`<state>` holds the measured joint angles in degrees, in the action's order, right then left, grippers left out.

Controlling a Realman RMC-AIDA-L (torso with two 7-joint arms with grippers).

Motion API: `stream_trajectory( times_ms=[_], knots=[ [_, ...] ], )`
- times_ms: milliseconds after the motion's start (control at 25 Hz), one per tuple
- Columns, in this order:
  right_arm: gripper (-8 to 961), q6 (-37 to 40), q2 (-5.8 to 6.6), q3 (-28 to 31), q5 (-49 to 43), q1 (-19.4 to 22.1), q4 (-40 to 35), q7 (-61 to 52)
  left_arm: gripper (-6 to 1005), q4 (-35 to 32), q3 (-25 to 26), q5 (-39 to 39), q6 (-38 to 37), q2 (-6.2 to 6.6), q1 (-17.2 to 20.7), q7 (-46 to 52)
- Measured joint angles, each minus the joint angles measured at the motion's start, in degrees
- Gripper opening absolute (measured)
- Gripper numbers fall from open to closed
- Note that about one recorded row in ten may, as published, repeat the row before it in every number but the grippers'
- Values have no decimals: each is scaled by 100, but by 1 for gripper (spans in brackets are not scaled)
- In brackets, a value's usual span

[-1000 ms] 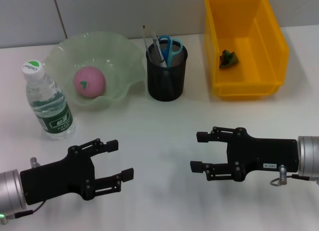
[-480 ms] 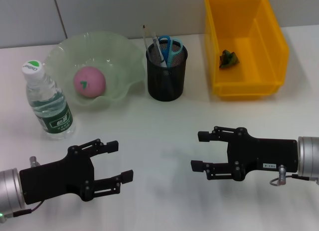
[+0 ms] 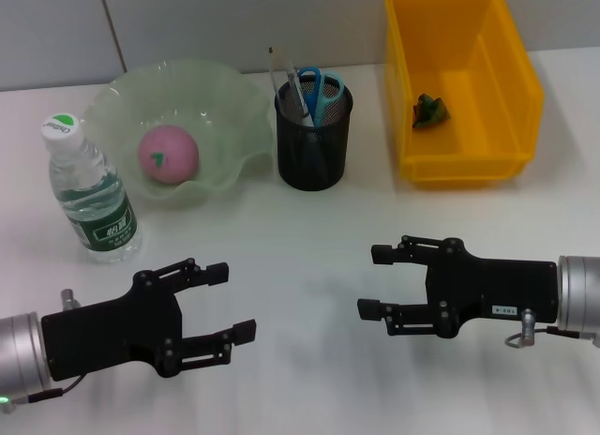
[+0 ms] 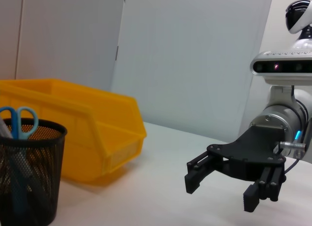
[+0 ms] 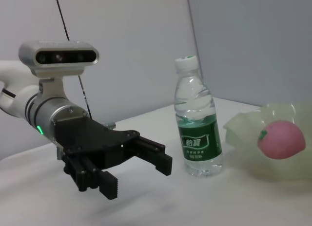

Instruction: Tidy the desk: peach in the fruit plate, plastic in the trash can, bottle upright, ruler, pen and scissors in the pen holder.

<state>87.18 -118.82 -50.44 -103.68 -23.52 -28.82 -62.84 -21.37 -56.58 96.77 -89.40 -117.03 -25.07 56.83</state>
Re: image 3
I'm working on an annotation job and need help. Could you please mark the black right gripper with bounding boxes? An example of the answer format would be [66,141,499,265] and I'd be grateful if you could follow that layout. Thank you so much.
[356,235,562,340]

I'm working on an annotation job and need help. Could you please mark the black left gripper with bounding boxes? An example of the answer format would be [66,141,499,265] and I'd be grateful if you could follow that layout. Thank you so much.
[40,257,258,383]

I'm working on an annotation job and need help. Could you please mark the pink peach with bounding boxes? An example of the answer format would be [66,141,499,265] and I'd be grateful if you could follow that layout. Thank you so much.
[137,124,201,188]

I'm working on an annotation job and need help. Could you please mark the clear water bottle green label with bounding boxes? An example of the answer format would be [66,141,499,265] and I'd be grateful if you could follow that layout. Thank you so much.
[39,111,143,265]

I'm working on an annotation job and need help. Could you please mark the green plastic wrapper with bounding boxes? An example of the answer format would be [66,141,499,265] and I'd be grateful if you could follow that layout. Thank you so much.
[411,92,453,129]

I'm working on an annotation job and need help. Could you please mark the blue scissors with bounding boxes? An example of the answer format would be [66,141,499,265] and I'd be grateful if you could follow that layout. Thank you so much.
[297,67,346,129]

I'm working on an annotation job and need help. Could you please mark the silver ballpoint pen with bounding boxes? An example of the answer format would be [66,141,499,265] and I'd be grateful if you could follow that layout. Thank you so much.
[286,71,316,128]

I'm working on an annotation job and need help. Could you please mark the clear plastic ruler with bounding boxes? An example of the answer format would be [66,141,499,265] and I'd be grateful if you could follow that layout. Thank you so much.
[265,44,296,109]

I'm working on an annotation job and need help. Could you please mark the black mesh pen holder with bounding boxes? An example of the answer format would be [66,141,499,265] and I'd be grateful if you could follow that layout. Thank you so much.
[274,74,353,192]

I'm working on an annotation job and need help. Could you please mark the pale green glass fruit plate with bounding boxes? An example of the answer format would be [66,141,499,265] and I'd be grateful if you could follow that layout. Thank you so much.
[77,58,276,210]

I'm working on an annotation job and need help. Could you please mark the yellow plastic bin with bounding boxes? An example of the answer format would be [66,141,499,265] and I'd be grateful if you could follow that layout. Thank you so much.
[383,0,546,190]

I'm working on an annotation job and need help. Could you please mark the right gripper black plug cable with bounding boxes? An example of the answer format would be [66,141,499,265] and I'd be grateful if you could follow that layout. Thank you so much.
[503,307,585,350]

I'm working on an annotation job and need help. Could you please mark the gripper black plug cable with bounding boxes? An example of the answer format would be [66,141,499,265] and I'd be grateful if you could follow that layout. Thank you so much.
[503,307,585,350]
[2,373,88,413]

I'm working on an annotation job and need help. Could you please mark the left gripper black plug cable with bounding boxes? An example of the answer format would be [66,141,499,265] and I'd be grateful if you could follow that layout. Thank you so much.
[2,373,88,413]

